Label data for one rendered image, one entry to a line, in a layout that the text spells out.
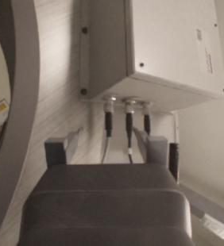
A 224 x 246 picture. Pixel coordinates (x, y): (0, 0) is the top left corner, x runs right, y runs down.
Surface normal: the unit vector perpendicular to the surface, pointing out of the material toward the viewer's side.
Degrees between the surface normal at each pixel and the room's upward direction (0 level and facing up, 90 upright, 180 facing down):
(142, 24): 90
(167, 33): 90
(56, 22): 90
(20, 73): 90
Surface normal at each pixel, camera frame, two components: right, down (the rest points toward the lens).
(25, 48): 0.51, -0.15
